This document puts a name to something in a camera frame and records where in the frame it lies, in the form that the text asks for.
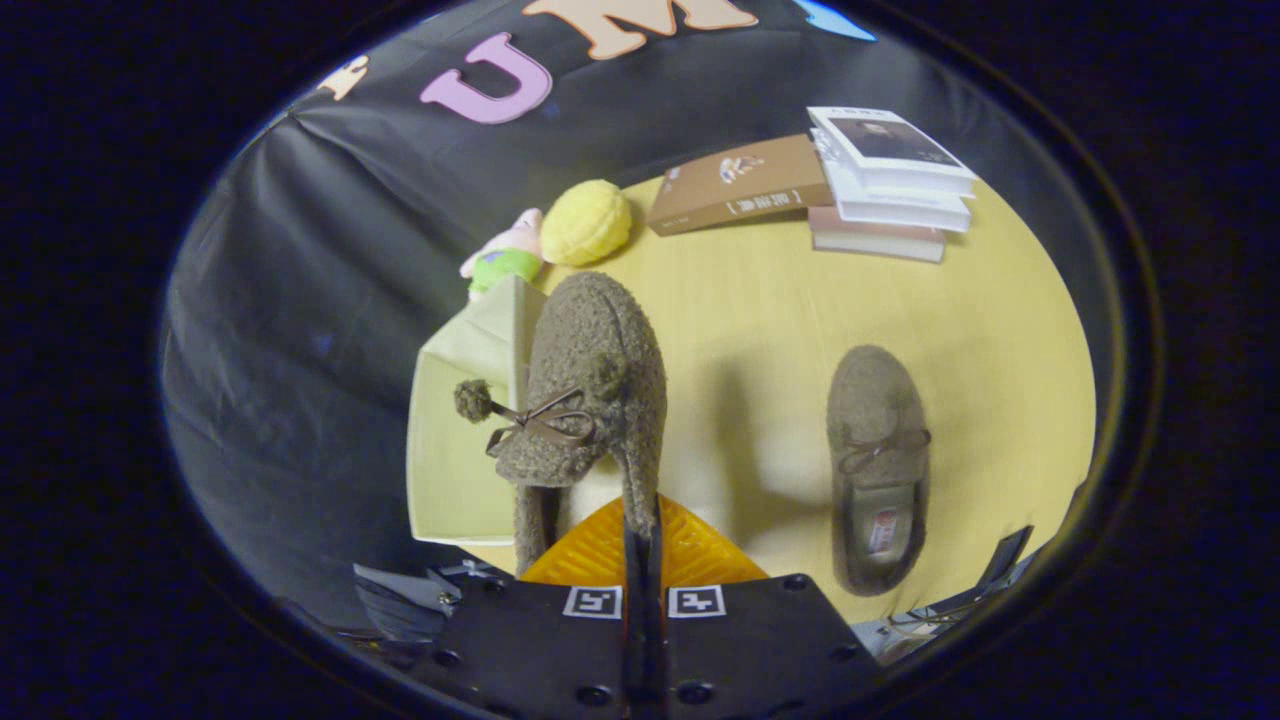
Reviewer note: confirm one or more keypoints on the beige cardboard storage box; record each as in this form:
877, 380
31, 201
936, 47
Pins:
450, 450

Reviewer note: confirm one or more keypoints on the pink and green plush toy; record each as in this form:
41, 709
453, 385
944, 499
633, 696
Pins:
500, 265

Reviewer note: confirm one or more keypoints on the yellow plush ball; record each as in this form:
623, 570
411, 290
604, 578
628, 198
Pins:
585, 222

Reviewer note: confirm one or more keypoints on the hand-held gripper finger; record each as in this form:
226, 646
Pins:
632, 620
655, 620

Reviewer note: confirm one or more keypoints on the black flat panel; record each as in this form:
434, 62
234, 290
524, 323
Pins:
1000, 560

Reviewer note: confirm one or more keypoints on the grey crumpled plastic sheet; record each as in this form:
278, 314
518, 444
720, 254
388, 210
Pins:
400, 600
900, 632

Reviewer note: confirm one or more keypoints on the brown book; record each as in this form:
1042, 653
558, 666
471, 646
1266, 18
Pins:
720, 190

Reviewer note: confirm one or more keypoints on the white book with portrait cover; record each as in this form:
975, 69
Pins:
880, 140

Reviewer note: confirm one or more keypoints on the plain white book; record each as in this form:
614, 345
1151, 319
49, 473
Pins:
900, 212

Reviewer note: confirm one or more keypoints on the pale pink book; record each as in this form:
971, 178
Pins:
870, 240

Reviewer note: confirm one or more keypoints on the brown fuzzy shoe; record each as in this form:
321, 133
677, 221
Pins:
875, 390
600, 330

